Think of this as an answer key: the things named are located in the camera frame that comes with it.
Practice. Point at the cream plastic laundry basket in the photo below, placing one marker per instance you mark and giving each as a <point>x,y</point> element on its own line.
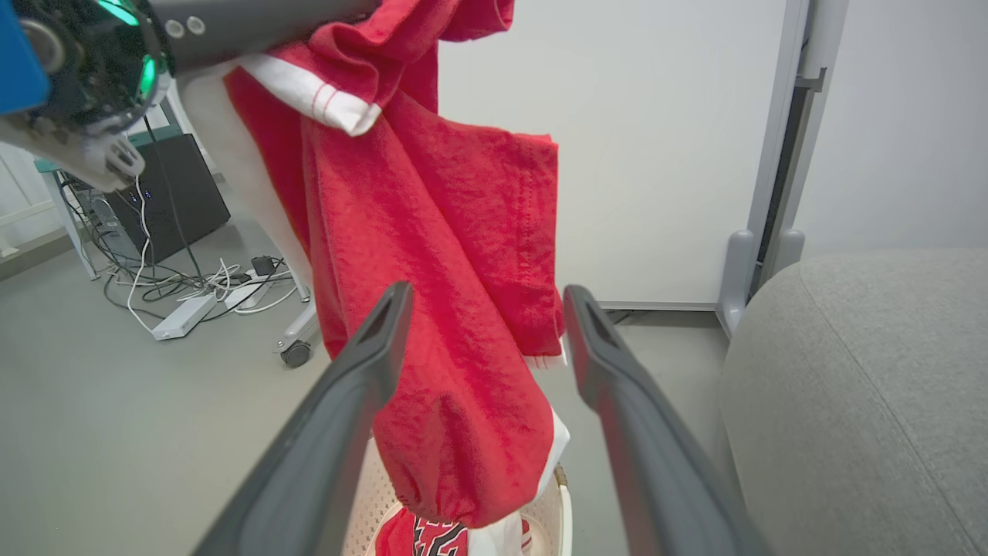
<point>374,502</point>

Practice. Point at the black computer tower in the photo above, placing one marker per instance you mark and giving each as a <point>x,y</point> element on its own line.
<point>174,197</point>

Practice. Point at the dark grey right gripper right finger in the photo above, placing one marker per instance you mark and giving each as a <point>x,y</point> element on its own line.
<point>656,463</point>

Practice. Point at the wide white partition panel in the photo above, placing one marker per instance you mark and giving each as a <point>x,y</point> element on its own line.
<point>656,154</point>

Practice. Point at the red garment with white trim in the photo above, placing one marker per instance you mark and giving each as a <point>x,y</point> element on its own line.
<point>448,270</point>

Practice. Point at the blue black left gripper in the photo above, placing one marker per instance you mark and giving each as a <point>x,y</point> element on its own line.
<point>93,69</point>

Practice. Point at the grey fabric sofa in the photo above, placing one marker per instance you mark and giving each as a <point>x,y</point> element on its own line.
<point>864,401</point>

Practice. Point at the grey partition leg with caster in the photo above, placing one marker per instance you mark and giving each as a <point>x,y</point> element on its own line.
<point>297,333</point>

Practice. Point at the grey partition foot post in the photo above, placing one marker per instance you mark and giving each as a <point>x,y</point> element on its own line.
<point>737,270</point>
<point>786,251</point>

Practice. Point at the narrow white partition panel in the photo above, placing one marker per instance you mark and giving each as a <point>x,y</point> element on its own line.
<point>911,116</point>

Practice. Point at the short white power strip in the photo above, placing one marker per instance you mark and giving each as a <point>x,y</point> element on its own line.
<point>247,293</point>

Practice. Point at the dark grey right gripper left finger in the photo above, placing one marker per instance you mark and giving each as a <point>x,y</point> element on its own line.
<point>332,432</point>

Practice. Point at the black power adapter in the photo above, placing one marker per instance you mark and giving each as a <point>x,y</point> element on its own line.
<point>263,266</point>

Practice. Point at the red jersey with black print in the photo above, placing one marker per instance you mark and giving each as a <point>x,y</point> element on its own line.
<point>432,542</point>

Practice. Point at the long white power strip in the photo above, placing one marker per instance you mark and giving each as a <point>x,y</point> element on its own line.
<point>184,316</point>

